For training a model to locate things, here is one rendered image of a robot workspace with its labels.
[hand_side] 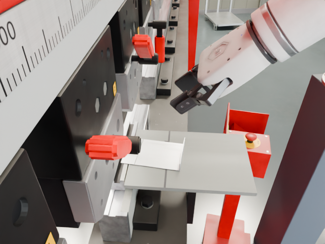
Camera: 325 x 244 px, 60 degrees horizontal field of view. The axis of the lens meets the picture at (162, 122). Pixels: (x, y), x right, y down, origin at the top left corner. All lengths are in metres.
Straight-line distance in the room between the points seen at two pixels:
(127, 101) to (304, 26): 0.26
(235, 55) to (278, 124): 2.15
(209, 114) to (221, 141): 1.82
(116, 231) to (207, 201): 1.25
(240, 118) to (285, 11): 0.79
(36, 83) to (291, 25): 0.32
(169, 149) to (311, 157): 0.61
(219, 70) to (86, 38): 0.22
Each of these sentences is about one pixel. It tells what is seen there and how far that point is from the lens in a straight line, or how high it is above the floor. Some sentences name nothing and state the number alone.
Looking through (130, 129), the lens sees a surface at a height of 0.99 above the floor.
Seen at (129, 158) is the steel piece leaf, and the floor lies 1.00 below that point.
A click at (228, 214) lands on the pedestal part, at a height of 0.32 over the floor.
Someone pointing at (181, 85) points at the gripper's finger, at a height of 1.18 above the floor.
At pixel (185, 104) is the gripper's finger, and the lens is 0.47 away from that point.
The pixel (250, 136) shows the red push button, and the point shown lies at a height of 0.81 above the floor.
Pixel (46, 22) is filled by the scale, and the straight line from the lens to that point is 0.19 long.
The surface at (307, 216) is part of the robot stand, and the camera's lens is 1.34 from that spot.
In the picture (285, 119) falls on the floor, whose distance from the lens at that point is 2.64.
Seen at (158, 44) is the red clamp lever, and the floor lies 1.20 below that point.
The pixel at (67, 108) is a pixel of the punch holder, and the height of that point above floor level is 1.33.
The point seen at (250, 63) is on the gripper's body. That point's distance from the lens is 0.42.
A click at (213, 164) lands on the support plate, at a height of 1.00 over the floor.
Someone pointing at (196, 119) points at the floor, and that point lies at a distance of 2.44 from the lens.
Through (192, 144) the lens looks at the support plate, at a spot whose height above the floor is 1.00.
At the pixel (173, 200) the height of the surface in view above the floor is 0.87.
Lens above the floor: 1.44
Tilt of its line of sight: 37 degrees down
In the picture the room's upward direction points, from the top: straight up
